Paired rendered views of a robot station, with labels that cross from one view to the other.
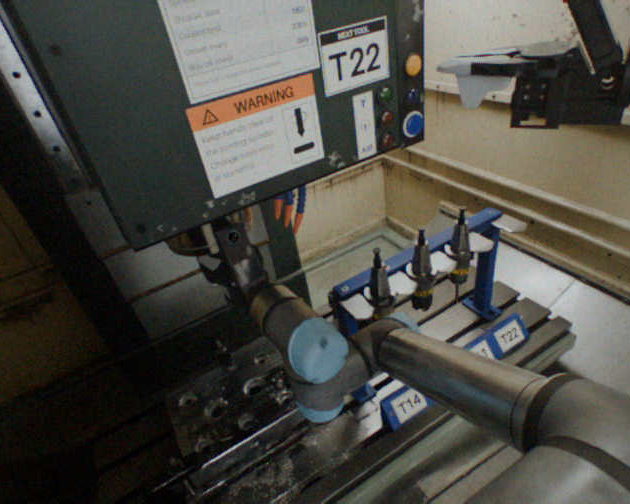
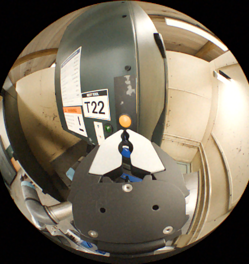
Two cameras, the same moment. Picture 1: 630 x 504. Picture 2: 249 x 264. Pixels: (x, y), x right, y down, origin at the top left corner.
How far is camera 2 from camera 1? 0.57 m
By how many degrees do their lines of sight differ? 45
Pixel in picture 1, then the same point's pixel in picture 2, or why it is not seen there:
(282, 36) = (73, 93)
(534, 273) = (192, 204)
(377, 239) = (185, 165)
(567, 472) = (27, 194)
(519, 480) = (28, 191)
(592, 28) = not seen: outside the picture
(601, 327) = not seen: hidden behind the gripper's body
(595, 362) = not seen: hidden behind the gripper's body
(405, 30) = (120, 98)
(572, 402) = (39, 207)
